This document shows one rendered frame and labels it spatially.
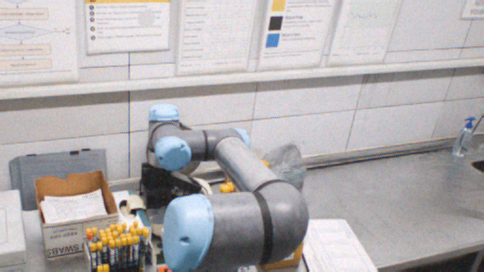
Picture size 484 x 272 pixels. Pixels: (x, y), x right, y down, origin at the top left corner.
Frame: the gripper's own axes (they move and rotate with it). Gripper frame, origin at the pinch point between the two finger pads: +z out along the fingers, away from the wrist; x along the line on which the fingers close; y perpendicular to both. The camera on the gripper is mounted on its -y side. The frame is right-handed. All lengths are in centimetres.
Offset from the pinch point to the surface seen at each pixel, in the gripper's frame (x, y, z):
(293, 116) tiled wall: -57, -75, -1
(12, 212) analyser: -8.5, 39.8, -5.5
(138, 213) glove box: -30.8, -0.2, 17.6
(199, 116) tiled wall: -57, -32, -5
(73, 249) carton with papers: -22.5, 23.8, 21.6
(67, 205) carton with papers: -43, 22, 18
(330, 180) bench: -42, -90, 24
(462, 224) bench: 0, -122, 24
